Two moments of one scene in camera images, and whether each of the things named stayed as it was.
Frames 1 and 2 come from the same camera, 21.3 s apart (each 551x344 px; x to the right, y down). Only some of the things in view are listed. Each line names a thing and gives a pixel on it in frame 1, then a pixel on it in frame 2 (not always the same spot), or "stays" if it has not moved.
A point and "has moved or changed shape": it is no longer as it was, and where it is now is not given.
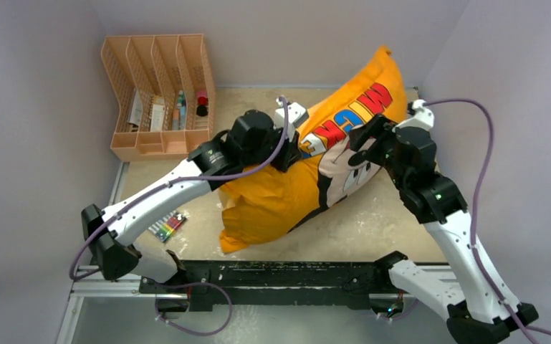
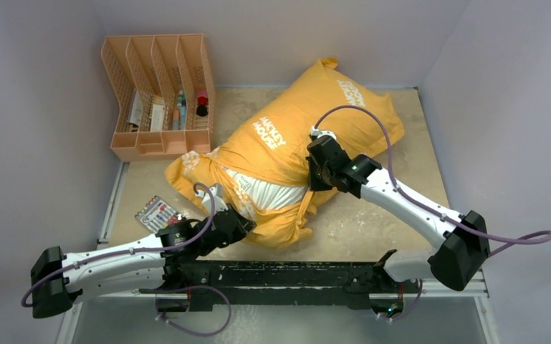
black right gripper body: x=378 y=152 → x=321 y=177
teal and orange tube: x=179 y=113 stays
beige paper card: x=157 y=115 stays
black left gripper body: x=272 y=145 → x=236 y=237
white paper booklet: x=136 y=110 stays
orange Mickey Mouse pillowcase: x=268 y=202 has moved or changed shape
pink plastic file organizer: x=162 y=92 stays
